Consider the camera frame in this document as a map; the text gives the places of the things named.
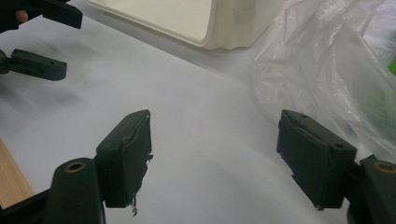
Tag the clear plastic bag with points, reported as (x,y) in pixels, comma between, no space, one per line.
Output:
(317,68)

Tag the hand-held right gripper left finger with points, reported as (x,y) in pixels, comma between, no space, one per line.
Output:
(121,161)

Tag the cream plastic bin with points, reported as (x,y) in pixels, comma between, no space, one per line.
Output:
(186,18)

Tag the green object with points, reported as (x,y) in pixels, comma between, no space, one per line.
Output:
(393,67)

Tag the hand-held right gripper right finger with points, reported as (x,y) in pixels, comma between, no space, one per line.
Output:
(311,155)

